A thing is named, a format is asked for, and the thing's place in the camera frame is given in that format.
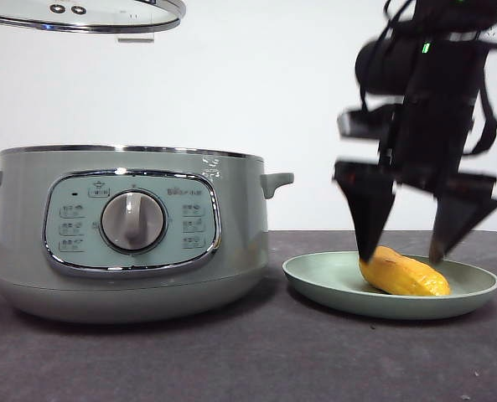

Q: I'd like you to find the yellow corn cob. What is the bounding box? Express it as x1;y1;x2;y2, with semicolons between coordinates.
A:
359;245;452;298

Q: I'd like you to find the glass lid with green knob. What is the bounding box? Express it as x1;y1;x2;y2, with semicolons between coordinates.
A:
0;0;188;33

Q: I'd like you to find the pale green round plate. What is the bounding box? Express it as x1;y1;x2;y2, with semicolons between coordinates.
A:
282;250;497;322

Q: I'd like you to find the pale green electric steamer pot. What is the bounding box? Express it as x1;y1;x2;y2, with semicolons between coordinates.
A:
0;144;295;326

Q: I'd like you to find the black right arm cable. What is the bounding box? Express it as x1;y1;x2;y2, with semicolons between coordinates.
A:
463;54;497;157

